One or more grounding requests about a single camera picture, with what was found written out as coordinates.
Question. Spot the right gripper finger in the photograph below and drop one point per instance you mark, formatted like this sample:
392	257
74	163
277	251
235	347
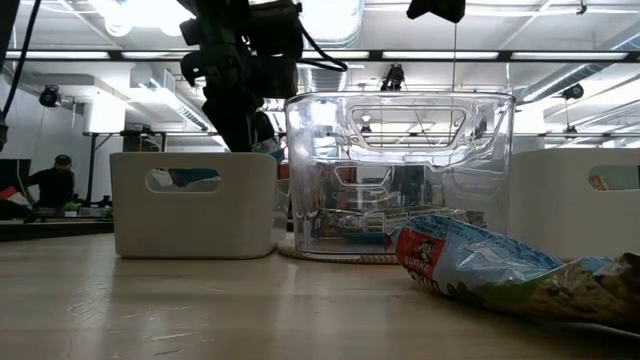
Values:
437	10

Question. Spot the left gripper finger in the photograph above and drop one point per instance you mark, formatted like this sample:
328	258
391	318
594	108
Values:
262	127
232	125

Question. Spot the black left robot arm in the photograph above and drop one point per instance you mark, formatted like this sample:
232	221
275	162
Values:
7	20

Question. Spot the black overhead crossbar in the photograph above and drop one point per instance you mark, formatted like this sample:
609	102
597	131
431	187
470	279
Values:
450	55

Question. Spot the clear plastic bin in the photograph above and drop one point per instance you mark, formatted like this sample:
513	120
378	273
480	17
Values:
300	175

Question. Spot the black ceiling spotlight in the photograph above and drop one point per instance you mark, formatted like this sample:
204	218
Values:
395	77
50	96
572	91

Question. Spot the white plastic bin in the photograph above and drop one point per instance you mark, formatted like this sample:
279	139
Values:
200	225
550	210

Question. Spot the person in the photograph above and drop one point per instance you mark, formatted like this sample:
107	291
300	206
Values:
52	187

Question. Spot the silver ceiling air duct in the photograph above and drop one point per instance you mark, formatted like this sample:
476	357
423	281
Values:
340	20

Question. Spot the black wall monitor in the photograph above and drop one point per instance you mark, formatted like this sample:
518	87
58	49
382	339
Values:
12	172

